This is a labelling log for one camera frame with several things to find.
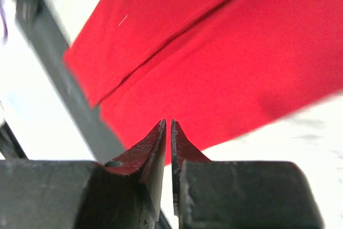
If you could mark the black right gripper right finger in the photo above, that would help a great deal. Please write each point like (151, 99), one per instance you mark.
(238, 194)

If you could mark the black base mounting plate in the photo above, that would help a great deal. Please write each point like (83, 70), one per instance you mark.
(51, 26)

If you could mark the red t-shirt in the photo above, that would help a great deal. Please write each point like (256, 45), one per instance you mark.
(222, 68)

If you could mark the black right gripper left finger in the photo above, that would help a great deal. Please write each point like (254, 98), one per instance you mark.
(123, 193)

